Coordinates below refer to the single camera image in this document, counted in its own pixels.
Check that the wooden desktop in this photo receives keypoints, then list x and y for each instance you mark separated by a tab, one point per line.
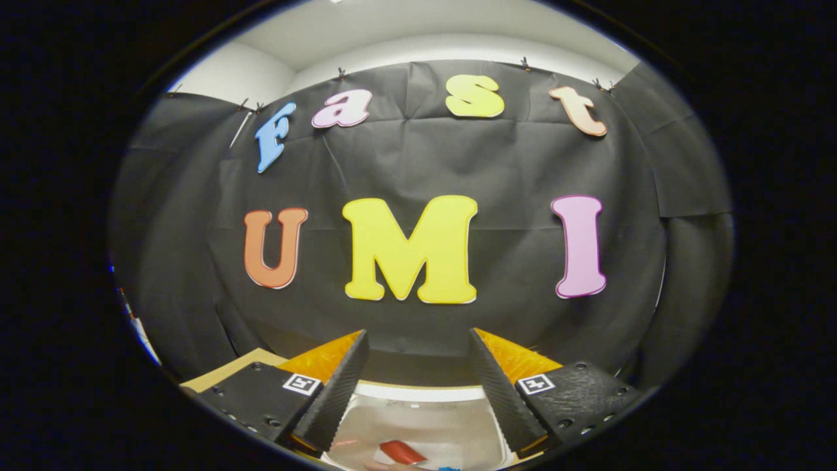
229	369

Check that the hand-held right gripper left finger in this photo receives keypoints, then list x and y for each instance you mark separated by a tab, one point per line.
340	392

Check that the red pop can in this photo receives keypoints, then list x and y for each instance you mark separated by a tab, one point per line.
402	451

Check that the white desktop garbage bin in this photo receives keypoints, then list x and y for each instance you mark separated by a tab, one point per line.
425	418

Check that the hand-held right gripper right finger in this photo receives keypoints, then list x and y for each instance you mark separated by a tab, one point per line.
500	392

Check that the black backdrop cloth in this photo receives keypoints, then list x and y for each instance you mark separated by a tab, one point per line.
510	170

